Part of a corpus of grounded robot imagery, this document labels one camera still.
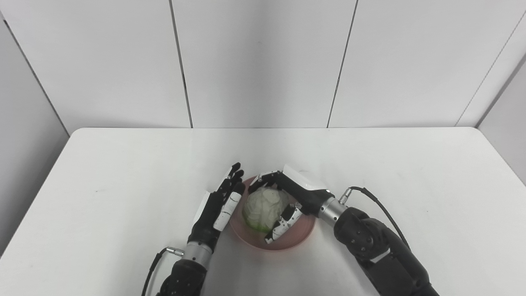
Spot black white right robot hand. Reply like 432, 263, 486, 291
248, 164, 331, 245

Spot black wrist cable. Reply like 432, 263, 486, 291
141, 247, 184, 296
339, 186, 411, 249

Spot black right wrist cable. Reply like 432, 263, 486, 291
339, 186, 411, 249

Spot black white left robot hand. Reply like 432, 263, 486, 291
188, 162, 246, 251

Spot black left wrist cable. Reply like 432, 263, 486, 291
141, 247, 184, 296

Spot green white toy cabbage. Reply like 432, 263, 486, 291
242, 187, 290, 231

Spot pink round plate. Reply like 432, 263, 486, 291
229, 176, 316, 251

